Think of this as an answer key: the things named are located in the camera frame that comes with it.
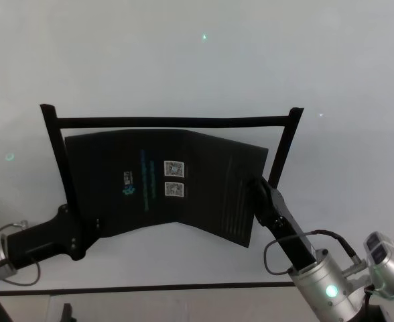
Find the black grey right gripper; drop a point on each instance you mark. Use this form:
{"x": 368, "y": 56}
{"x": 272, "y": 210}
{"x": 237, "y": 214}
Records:
{"x": 277, "y": 218}

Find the small black robot part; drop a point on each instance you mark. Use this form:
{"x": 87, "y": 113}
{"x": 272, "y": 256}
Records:
{"x": 68, "y": 313}

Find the thin black edge strip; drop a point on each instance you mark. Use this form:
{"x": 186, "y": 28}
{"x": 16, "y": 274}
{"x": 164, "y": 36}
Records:
{"x": 143, "y": 288}

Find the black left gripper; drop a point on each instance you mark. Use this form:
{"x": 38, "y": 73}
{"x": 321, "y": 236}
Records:
{"x": 46, "y": 239}

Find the long black tape strip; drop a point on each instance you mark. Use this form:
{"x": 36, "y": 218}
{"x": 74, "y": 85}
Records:
{"x": 172, "y": 121}

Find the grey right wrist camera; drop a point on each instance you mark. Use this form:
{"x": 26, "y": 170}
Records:
{"x": 383, "y": 255}

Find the black printed poster sheet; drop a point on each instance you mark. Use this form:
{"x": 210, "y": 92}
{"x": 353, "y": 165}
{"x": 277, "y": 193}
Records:
{"x": 197, "y": 188}

